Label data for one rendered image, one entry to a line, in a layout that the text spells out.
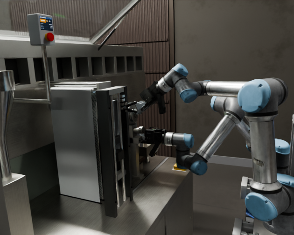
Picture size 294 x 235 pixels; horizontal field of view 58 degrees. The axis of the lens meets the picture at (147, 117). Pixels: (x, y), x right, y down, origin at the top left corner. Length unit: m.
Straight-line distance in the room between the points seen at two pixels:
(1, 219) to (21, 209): 0.44
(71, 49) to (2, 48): 0.43
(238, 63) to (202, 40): 0.58
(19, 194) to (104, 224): 0.36
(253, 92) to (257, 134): 0.16
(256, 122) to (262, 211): 0.33
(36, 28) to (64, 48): 0.57
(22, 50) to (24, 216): 0.72
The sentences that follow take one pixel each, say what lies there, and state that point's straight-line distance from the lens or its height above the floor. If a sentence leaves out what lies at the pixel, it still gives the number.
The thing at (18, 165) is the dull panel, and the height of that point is 1.10.
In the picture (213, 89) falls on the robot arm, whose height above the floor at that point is 1.39.
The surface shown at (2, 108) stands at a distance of 0.94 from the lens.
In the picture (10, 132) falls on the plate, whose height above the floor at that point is 1.26.
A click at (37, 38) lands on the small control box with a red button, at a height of 1.63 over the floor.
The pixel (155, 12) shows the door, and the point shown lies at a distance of 4.09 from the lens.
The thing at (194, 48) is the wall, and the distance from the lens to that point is 3.92.
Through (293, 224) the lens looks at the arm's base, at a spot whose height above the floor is 0.86.
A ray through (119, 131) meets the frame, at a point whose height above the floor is 1.25.
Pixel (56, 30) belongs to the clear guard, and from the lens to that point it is 1.47.
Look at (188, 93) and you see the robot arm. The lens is 1.28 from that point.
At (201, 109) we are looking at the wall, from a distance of 3.97.
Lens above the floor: 1.55
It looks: 12 degrees down
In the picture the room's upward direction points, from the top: 2 degrees counter-clockwise
